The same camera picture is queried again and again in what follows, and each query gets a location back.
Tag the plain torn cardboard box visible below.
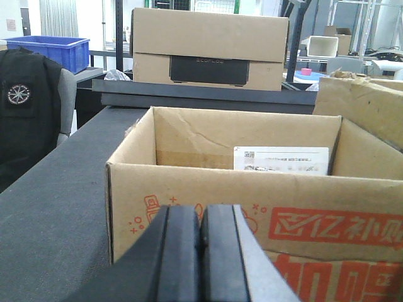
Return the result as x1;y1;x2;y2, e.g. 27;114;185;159
313;70;402;152

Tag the black jacket with patch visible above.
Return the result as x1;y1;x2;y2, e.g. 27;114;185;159
1;48;62;191

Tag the cardboard box red print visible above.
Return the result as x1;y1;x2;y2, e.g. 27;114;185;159
106;107;402;301

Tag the white shipping label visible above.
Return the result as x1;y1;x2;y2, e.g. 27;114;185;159
233;146;329;176

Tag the white open bin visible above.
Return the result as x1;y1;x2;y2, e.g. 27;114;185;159
306;36;339;58

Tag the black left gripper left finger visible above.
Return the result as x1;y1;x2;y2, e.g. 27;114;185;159
66;206;200;301

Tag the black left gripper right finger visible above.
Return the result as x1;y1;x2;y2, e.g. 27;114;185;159
201;204;299;301

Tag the small distant cardboard box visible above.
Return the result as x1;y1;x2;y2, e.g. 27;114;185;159
324;26;352;55

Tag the closed cardboard box black label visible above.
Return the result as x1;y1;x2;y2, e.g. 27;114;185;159
132;8;289;91

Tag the black shelf platform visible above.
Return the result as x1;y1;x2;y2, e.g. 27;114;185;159
92;79;317;115

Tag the pink tape roll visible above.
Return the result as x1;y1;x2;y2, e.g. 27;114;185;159
300;68;312;76

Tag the blue plastic crate far left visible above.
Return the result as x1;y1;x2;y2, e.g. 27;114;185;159
4;35;90;74

